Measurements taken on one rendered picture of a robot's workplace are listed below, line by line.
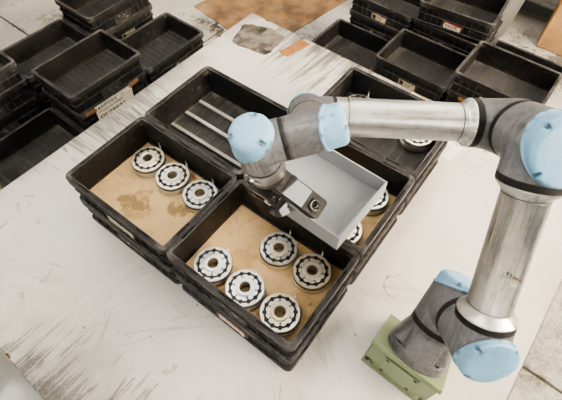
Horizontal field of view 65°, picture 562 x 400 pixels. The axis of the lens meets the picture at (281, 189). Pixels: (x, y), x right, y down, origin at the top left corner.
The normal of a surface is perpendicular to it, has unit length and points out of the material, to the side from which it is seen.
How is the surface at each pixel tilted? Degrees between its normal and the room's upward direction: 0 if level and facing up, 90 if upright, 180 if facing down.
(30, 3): 0
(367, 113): 32
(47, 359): 0
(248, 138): 16
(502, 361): 64
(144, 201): 0
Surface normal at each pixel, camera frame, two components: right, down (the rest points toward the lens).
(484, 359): 0.01, 0.49
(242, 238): 0.00, -0.58
